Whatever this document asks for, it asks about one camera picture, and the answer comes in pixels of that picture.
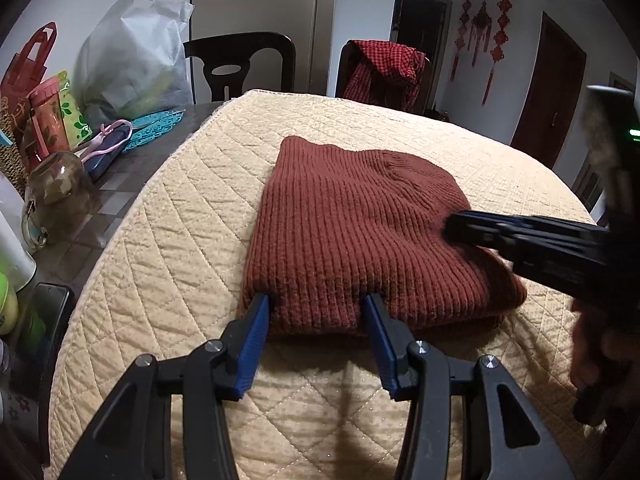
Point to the teal crochet mat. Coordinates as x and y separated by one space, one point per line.
150 127

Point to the black camera box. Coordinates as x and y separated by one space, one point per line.
611 124

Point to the red Chinese knot decoration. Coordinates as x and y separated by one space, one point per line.
480 33

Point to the grey plastic bag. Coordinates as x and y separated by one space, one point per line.
133 63

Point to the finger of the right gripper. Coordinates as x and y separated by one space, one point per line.
525 218
558 253

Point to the black chair behind table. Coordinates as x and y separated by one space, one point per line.
226 60

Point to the beige quilted table cover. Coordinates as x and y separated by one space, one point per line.
170 279

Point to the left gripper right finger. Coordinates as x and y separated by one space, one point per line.
503 436

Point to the white paper cup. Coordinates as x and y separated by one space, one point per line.
16 263

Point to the chair with red garment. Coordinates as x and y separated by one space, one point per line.
345 70

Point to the black phone on table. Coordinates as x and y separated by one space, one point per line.
54 304

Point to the red lidded canister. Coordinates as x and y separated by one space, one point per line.
47 118

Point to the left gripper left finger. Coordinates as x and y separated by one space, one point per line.
129 436

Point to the green snack package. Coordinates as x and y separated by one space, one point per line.
76 128

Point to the dark red door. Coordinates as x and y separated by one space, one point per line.
552 95

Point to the rust red knit sweater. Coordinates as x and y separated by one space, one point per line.
335 226

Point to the right hand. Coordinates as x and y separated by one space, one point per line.
605 363

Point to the green frog bottle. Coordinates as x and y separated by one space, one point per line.
9 310

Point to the glass jar with contents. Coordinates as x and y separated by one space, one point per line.
59 196

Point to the red gift bag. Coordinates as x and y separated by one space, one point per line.
25 72

